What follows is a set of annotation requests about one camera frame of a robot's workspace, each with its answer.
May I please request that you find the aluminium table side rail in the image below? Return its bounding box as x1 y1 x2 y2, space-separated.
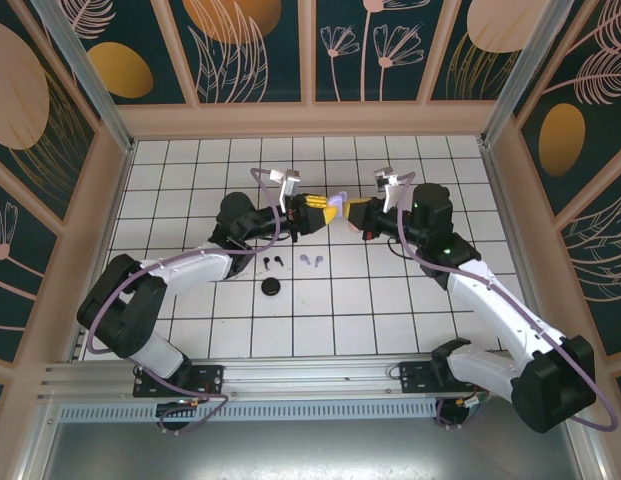
69 142 139 361
477 139 559 354

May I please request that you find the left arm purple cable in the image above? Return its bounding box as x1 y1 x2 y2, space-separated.
87 167 291 435

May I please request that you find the aluminium mounting rail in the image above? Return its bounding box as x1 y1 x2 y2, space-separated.
37 354 584 401

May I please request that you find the grey slotted cable duct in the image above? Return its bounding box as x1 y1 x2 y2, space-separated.
57 398 441 422

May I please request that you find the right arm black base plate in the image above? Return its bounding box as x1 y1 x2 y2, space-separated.
399 360 441 396

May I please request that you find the clear vertical tube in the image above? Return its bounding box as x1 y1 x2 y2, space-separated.
479 0 576 146

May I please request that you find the right gripper thin black cable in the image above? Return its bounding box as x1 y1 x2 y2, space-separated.
384 237 416 259

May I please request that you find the aluminium corner post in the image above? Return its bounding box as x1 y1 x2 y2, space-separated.
32 0 136 154

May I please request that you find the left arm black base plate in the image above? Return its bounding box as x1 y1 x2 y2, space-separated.
133 364 225 399

